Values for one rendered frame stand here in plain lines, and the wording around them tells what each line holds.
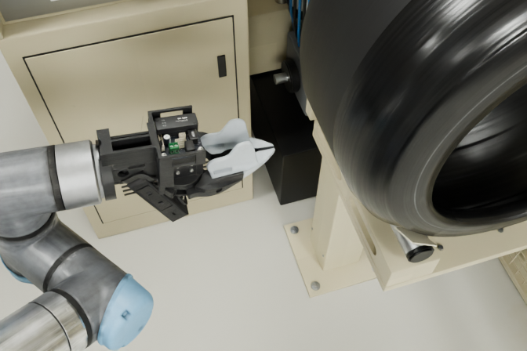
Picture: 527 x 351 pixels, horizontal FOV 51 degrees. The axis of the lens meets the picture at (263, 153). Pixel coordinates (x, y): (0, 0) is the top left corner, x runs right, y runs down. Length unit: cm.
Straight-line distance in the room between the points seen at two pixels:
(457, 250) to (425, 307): 84
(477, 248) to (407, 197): 39
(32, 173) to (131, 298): 17
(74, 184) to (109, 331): 16
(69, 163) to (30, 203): 6
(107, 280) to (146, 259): 127
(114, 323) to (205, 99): 96
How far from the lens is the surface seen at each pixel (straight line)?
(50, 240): 70
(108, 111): 147
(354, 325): 182
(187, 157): 63
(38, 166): 64
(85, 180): 63
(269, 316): 181
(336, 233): 163
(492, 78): 57
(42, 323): 62
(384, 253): 95
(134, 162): 63
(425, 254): 92
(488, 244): 108
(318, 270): 186
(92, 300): 64
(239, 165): 68
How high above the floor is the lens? 170
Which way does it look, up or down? 54 degrees down
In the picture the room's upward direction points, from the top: straight up
